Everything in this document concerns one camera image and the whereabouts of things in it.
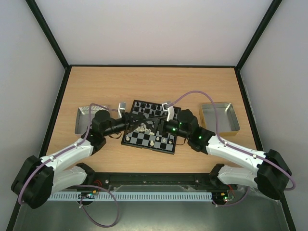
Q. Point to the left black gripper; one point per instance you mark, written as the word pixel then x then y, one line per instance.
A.
pixel 132 126

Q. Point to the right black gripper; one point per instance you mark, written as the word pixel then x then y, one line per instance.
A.
pixel 162 122

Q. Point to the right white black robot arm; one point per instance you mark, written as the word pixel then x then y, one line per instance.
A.
pixel 266 171

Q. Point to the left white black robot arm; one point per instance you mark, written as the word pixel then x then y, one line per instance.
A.
pixel 39 178

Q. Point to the pile of white pieces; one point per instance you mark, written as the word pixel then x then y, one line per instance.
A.
pixel 142 128

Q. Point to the folding magnetic chess board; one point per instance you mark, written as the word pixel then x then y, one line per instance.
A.
pixel 144 135

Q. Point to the silver embossed metal tin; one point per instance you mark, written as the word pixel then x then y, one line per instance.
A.
pixel 84 117

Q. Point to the gold sided metal tin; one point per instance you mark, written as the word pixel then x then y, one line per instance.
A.
pixel 228 124

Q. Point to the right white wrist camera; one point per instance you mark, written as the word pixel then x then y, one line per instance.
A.
pixel 168 107

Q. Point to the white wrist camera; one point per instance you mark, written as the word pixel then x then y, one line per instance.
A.
pixel 121 109
pixel 168 107

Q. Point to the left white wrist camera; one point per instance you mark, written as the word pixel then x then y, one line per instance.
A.
pixel 121 109

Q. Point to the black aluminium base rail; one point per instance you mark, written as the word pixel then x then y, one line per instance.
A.
pixel 199 181

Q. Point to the light blue slotted cable duct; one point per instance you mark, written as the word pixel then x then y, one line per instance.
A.
pixel 134 196

